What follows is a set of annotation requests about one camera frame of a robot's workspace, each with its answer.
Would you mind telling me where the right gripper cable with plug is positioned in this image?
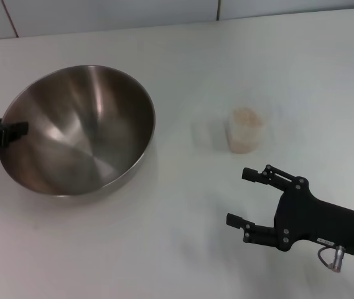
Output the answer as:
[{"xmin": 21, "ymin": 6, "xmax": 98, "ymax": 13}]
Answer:
[{"xmin": 317, "ymin": 244, "xmax": 347, "ymax": 273}]

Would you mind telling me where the stainless steel mixing bowl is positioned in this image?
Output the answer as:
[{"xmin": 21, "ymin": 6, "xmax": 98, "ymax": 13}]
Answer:
[{"xmin": 0, "ymin": 64, "xmax": 156, "ymax": 198}]

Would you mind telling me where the transparent plastic cup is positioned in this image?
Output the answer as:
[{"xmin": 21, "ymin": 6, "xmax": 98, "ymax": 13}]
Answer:
[{"xmin": 209, "ymin": 93, "xmax": 274, "ymax": 155}]

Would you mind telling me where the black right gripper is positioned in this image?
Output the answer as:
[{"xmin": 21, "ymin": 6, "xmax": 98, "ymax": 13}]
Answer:
[{"xmin": 226, "ymin": 164, "xmax": 354, "ymax": 255}]

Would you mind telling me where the uncooked white rice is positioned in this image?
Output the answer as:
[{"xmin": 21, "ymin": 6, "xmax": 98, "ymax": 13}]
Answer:
[{"xmin": 225, "ymin": 107, "xmax": 264, "ymax": 154}]

